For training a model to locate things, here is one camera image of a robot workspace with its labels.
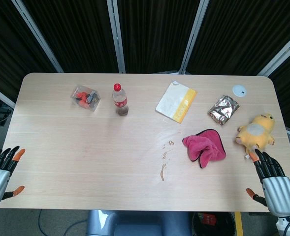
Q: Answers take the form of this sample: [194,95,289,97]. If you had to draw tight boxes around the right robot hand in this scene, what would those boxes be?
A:
[245,148,290,217]

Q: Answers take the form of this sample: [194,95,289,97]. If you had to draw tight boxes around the pink cloth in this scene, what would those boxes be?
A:
[182,128,227,169]

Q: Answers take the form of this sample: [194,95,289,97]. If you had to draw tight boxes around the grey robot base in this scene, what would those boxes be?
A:
[85,209,193,236]

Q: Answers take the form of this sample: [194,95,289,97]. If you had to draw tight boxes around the yellow plush toy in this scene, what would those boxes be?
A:
[235,113,276,160]

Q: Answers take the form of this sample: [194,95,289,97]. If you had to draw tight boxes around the black trash bin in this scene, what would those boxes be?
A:
[192,211,236,236]

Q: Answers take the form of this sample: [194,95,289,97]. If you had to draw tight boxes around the gold foil snack packet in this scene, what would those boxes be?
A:
[207,95,241,126]

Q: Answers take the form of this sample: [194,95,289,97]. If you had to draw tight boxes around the white round lid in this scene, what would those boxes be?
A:
[231,84,248,98]

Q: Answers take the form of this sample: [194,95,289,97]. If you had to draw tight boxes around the clear plastic box orange items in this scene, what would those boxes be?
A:
[70,84,102,113]

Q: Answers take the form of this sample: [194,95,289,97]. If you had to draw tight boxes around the white yellow notebook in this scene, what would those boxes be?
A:
[155,80,198,123]

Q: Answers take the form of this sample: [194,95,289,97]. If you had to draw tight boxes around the cola bottle red cap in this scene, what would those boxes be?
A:
[112,83,130,116]

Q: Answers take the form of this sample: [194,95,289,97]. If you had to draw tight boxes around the blue floor cable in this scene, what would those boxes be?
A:
[37,209,48,232]

